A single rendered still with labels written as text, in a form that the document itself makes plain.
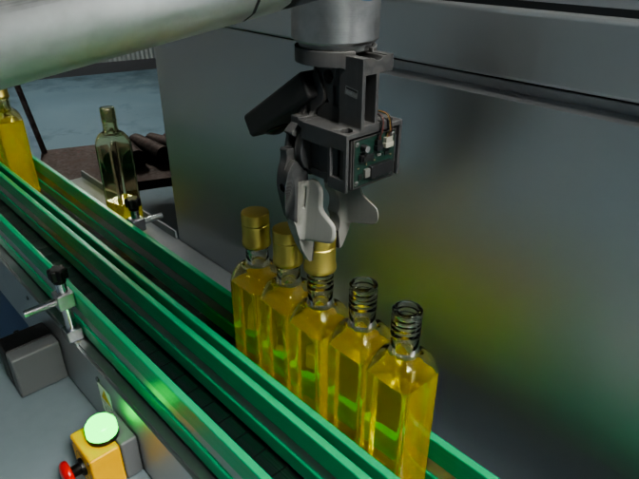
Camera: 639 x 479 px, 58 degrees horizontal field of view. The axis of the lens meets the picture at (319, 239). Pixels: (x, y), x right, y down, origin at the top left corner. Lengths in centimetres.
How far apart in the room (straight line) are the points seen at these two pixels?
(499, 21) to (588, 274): 24
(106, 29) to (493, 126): 41
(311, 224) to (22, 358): 66
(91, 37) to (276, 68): 60
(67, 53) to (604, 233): 45
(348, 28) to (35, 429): 82
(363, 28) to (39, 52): 30
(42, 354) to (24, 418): 11
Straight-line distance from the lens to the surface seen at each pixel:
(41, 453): 103
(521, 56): 57
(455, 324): 69
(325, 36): 48
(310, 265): 60
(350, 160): 49
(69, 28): 25
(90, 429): 89
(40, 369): 111
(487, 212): 61
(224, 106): 96
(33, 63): 25
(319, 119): 52
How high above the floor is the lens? 146
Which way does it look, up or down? 28 degrees down
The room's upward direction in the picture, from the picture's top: straight up
